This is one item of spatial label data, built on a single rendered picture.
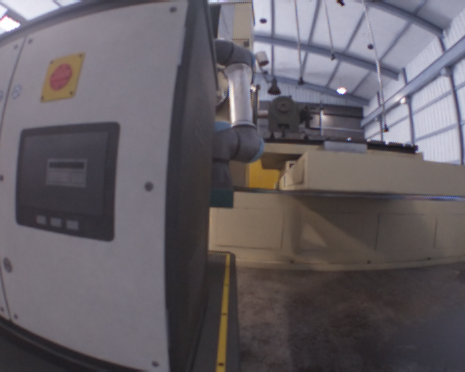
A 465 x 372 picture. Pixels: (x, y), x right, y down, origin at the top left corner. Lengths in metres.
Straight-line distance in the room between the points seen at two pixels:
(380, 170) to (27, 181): 0.77
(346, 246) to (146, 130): 1.84
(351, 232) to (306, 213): 0.40
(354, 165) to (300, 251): 1.29
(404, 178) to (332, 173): 0.24
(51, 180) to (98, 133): 0.08
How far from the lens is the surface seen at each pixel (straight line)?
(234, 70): 1.03
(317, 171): 0.66
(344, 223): 1.93
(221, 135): 0.79
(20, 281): 0.37
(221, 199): 0.74
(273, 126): 1.72
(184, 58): 0.26
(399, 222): 2.14
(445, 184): 0.88
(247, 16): 3.26
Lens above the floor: 0.59
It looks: 1 degrees up
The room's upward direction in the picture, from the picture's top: 3 degrees clockwise
